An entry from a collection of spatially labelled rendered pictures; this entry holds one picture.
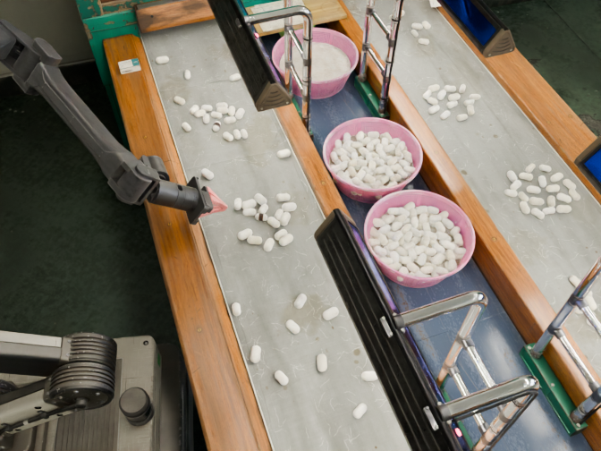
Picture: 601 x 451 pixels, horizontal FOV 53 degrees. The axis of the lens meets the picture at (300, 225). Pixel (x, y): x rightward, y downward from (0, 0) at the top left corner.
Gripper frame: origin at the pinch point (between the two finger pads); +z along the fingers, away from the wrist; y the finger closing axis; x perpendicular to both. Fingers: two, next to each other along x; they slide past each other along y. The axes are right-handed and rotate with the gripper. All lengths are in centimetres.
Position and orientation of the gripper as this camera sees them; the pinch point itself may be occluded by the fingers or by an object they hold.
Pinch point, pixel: (223, 207)
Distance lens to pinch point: 148.0
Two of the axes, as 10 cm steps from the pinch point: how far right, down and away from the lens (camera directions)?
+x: -6.1, 6.2, 4.9
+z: 7.2, 1.8, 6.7
